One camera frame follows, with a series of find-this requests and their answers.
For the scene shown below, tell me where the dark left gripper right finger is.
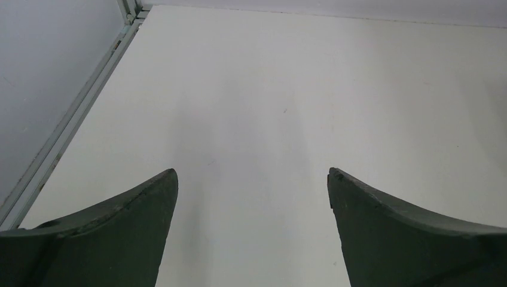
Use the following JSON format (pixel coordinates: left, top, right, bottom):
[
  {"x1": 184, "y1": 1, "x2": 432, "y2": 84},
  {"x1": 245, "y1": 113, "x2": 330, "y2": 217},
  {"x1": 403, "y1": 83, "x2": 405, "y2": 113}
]
[{"x1": 327, "y1": 167, "x2": 506, "y2": 286}]

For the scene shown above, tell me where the aluminium table frame rail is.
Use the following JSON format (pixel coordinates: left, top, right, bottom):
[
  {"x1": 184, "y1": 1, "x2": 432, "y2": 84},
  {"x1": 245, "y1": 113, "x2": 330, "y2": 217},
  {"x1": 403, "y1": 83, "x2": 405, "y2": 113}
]
[{"x1": 1, "y1": 1, "x2": 151, "y2": 231}]

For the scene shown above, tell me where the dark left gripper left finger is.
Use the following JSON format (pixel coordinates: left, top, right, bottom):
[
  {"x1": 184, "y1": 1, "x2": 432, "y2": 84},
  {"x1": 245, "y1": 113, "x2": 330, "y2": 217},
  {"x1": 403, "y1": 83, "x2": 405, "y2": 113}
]
[{"x1": 1, "y1": 169, "x2": 178, "y2": 286}]

